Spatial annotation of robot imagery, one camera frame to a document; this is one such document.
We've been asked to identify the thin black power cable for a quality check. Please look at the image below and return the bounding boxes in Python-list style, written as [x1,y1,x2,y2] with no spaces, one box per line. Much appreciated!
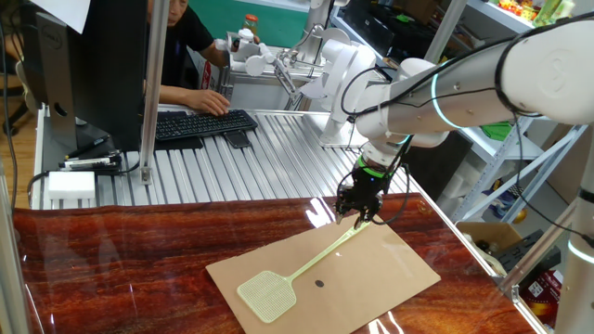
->
[26,160,141,209]

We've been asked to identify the person's bare right forearm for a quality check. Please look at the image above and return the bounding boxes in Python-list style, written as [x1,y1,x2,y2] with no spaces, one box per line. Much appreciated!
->
[157,84,199,107]

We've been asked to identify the black plastic case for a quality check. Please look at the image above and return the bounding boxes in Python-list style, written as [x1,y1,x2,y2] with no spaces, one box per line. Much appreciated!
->
[498,229,562,275]

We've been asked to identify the black smartphone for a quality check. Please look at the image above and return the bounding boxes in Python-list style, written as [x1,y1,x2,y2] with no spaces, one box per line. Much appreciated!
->
[222,130,253,149]

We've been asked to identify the white marker pen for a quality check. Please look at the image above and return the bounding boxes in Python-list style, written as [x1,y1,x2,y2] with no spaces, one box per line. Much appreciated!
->
[58,156,123,171]

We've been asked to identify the pale yellow bottle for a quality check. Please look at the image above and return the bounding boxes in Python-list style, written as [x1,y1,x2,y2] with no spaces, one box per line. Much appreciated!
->
[554,0,576,24]

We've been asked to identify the white rectangular box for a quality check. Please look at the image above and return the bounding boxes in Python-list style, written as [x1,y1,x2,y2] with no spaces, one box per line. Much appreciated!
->
[47,170,97,201]

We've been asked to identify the green mounting ring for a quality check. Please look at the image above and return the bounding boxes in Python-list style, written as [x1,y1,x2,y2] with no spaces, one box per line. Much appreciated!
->
[355,155,395,180]

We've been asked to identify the red printed box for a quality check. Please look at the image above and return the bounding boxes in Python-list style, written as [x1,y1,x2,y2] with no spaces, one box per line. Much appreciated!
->
[519,268,565,328]

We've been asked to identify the person's bare right hand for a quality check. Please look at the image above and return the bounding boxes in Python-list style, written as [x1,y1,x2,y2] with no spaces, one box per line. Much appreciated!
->
[183,87,232,117]

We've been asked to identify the white paper sheet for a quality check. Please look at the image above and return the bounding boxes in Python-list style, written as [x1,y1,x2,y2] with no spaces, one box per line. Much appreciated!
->
[30,0,93,34]

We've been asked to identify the black computer monitor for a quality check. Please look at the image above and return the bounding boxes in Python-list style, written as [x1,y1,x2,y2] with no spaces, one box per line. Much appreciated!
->
[20,0,153,153]

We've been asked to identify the pale green plastic flyswatter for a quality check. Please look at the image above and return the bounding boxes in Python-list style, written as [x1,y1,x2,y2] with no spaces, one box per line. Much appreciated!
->
[236,220,372,325]

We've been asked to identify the white storage shelf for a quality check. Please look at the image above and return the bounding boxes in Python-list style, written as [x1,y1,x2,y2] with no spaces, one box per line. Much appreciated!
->
[435,0,594,224]

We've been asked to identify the person's bare forearm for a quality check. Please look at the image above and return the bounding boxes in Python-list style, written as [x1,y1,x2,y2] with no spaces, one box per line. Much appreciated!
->
[199,39,232,70]

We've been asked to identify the black machine housing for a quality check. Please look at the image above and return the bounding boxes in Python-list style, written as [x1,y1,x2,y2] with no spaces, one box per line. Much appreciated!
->
[342,0,449,64]

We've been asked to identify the red and white carton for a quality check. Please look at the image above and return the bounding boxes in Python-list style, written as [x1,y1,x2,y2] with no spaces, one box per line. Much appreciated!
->
[199,59,214,91]

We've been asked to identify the black flat pad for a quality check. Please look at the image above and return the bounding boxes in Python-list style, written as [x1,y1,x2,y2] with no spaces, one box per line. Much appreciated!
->
[154,135,205,152]

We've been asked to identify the brown cardboard sheet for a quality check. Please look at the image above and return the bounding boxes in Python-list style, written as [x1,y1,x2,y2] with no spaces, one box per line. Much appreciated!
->
[205,213,442,334]

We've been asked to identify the green item on shelf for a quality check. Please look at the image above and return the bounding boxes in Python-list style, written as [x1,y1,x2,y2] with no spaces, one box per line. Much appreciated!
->
[480,121,514,142]

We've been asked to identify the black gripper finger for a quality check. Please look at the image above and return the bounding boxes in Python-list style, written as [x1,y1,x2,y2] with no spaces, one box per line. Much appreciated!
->
[333,194,356,226]
[353,201,384,230]

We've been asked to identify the open brown cardboard box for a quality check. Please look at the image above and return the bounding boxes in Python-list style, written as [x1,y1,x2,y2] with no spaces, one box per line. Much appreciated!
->
[457,221,523,279]

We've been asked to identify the person in black shirt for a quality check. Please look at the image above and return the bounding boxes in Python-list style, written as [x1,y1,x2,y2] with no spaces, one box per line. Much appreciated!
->
[147,0,216,90]

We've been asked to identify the aluminium frame post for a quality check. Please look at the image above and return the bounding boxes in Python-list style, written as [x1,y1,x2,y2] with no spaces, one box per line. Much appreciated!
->
[138,0,172,186]
[422,0,468,64]
[0,157,32,334]

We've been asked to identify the colourful snack packs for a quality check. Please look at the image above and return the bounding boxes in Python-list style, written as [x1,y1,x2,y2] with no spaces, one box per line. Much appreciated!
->
[498,0,535,20]

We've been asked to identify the aluminium diagonal brace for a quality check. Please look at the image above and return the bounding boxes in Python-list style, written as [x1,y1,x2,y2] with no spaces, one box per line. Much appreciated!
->
[498,199,579,294]

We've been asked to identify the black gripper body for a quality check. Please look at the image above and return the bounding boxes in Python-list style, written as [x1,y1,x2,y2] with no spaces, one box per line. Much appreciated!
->
[345,165,387,209]

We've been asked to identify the person's hand in black glove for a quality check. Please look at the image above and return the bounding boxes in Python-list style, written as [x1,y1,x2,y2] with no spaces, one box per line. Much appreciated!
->
[225,32,262,56]

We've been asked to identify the aluminium equipment case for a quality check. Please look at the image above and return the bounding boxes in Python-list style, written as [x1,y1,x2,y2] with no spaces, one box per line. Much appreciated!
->
[216,64,326,111]

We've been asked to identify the grey metal column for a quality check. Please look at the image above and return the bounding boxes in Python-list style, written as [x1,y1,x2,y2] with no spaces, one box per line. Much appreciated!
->
[296,0,335,64]

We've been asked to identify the green drink bottle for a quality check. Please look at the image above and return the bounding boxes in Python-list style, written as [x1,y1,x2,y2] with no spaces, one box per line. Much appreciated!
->
[532,0,561,30]

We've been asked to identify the black marker pen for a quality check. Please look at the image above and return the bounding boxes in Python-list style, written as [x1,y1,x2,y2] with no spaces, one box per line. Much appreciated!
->
[63,134,112,161]

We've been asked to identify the glossy wood-grain table mat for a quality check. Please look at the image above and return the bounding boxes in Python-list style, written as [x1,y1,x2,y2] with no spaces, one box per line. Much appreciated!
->
[12,193,539,334]

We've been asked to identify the black computer keyboard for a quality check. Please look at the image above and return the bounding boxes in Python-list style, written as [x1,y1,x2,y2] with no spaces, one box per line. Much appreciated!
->
[154,109,259,143]

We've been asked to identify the glass jar with orange lid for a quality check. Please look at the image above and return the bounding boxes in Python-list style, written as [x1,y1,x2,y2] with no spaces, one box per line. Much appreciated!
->
[242,13,260,36]

